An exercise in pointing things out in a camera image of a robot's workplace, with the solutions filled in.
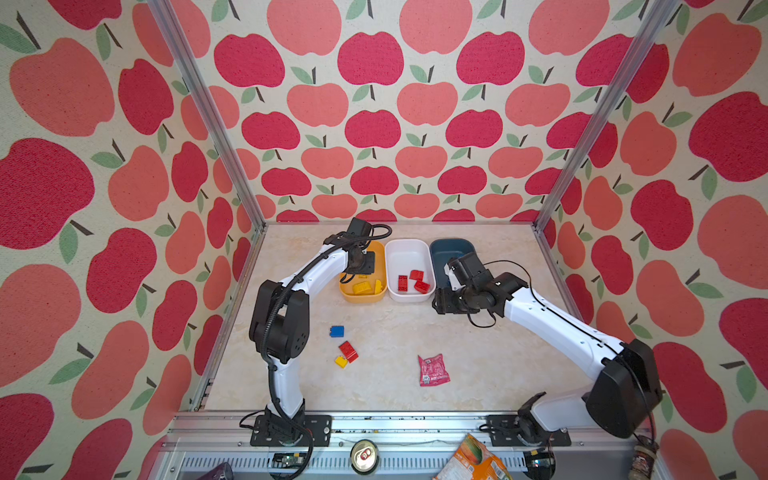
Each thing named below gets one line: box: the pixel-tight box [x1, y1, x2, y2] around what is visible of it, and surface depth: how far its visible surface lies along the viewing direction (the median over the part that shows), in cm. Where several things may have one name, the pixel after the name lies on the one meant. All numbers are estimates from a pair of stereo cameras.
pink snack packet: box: [417, 353, 451, 387], surface depth 85 cm
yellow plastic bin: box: [339, 240, 388, 304], surface depth 101 cm
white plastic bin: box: [385, 238, 436, 303], surface depth 107 cm
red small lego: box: [409, 270, 425, 281], surface depth 106 cm
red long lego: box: [398, 275, 409, 292], surface depth 103 cm
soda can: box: [350, 439, 380, 476], surface depth 63 cm
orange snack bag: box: [433, 433, 512, 480], surface depth 69 cm
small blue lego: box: [329, 325, 345, 338], surface depth 95 cm
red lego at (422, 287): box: [414, 280, 431, 294], surface depth 103 cm
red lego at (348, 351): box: [338, 340, 359, 363], surface depth 88 cm
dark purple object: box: [195, 462, 235, 480], surface depth 67 cm
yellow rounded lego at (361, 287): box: [352, 281, 371, 294], surface depth 103 cm
